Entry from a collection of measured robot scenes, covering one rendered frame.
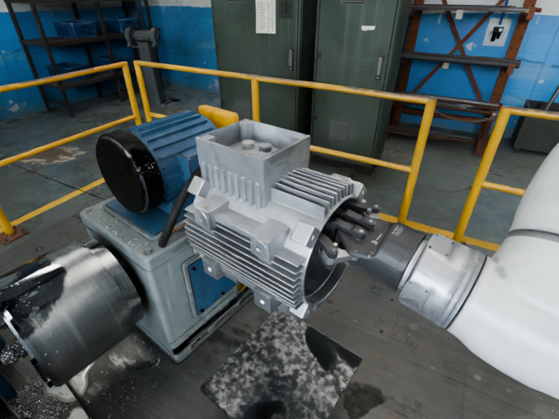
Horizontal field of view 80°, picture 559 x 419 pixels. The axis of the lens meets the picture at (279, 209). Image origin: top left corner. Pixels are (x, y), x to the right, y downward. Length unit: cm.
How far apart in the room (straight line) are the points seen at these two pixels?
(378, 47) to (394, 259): 289
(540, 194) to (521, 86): 470
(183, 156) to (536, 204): 60
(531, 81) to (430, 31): 132
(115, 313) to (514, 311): 66
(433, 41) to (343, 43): 198
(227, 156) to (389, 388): 72
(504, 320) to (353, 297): 77
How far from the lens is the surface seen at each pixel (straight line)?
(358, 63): 325
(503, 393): 106
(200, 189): 47
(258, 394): 78
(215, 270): 49
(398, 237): 38
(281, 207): 41
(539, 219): 41
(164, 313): 84
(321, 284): 51
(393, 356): 101
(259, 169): 40
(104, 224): 86
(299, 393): 78
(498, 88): 486
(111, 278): 76
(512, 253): 40
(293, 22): 346
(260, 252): 39
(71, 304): 74
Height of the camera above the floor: 161
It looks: 34 degrees down
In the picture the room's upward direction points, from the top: straight up
